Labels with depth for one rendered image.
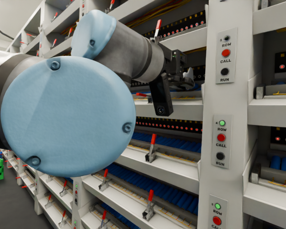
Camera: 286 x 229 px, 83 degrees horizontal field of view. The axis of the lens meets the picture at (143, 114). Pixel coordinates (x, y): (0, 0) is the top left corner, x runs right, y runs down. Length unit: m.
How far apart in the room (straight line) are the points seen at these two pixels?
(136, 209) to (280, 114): 0.53
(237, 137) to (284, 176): 0.13
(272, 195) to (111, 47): 0.43
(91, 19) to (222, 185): 0.42
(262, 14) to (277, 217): 0.41
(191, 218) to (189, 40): 0.52
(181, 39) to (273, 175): 0.40
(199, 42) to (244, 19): 0.10
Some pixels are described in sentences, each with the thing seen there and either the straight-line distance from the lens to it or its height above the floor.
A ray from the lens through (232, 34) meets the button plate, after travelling 0.45.
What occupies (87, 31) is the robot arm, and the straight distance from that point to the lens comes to 0.28.
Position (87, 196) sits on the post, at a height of 0.41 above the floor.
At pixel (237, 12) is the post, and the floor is 1.11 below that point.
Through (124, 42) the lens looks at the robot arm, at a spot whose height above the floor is 0.99.
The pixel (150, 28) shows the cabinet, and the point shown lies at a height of 1.28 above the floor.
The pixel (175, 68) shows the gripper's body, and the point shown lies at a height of 0.99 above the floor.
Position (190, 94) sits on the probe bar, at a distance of 0.50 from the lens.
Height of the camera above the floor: 0.88
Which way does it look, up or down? 1 degrees down
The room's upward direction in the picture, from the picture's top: 3 degrees clockwise
